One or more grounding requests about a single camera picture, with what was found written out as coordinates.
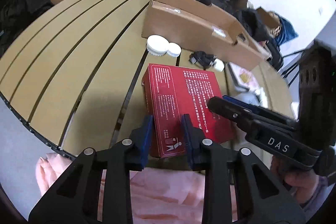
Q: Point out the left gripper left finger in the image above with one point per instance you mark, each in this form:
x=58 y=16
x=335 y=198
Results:
x=74 y=196

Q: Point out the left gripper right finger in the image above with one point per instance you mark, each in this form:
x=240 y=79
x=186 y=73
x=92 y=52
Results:
x=260 y=197

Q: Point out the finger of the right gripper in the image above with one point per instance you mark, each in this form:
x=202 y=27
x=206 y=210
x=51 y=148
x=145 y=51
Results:
x=249 y=122
x=261 y=111

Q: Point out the white charger adapter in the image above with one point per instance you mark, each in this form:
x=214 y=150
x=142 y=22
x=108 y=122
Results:
x=218 y=65

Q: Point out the red printed box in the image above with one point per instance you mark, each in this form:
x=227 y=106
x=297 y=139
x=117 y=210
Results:
x=174 y=91

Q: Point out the small white jar lid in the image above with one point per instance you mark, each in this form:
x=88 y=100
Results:
x=174 y=50

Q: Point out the large white jar lid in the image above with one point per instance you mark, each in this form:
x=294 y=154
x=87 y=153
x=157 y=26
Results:
x=157 y=45

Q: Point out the pink cartoon notebook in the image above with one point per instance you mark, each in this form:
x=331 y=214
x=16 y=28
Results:
x=243 y=79

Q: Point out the right hand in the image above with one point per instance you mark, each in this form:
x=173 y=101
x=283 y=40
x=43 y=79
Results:
x=311 y=189

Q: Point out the black tripod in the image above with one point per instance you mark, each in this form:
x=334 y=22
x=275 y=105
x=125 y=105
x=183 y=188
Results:
x=290 y=65

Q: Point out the blue fabric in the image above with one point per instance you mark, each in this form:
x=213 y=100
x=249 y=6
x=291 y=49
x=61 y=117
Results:
x=287 y=32

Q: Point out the open cardboard box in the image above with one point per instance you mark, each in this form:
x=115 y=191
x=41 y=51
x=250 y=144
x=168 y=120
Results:
x=269 y=18

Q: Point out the long cardboard tray box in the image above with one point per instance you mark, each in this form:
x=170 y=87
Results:
x=195 y=26

